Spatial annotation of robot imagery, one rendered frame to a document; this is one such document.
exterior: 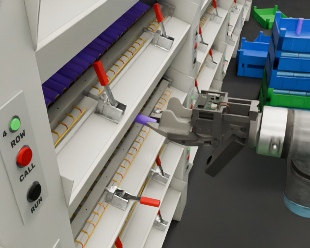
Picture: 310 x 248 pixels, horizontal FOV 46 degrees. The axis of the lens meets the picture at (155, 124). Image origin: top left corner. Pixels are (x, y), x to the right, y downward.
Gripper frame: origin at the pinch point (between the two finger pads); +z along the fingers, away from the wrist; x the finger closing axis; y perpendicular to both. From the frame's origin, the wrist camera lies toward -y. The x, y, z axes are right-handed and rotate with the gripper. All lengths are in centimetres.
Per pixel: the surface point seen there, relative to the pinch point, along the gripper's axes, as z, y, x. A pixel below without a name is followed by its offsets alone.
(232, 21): 2, -27, -137
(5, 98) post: -2.0, 28.8, 38.1
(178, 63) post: 2.3, 0.4, -27.1
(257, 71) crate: -13, -58, -144
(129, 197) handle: 0.0, -5.4, 15.7
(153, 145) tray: 1.4, -7.6, -2.2
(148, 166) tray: 0.5, -7.9, 4.1
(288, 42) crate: -25, -12, -77
